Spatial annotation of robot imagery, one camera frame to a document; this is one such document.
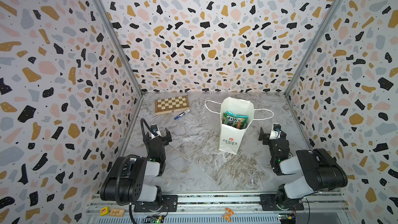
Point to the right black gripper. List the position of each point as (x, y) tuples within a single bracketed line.
[(269, 137)]

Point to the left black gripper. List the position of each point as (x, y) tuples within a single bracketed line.
[(163, 135)]

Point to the green teal snack packet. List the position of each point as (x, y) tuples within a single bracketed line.
[(235, 120)]

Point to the white paper bag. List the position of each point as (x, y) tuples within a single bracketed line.
[(230, 137)]

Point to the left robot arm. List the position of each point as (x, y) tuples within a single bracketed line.
[(124, 183)]

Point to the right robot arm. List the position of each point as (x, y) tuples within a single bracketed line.
[(320, 170)]

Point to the wooden chessboard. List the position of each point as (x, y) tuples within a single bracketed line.
[(171, 105)]

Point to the blue marker pen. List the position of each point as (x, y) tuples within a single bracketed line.
[(182, 114)]

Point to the left circuit board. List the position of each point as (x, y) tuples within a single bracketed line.
[(154, 219)]

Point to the circuit board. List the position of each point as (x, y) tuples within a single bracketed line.
[(154, 219), (287, 219)]

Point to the right circuit board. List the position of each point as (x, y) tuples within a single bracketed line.
[(287, 219)]

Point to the wooden tag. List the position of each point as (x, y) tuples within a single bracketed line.
[(115, 212)]

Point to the yellow tag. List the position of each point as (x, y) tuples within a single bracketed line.
[(104, 211)]

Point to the orange clips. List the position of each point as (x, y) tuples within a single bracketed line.
[(228, 215)]

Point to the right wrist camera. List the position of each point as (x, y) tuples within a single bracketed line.
[(276, 132)]

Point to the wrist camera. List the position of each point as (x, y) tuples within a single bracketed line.
[(276, 132), (155, 132)]

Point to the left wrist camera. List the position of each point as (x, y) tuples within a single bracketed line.
[(155, 132)]

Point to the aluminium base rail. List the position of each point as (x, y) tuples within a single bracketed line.
[(208, 207)]

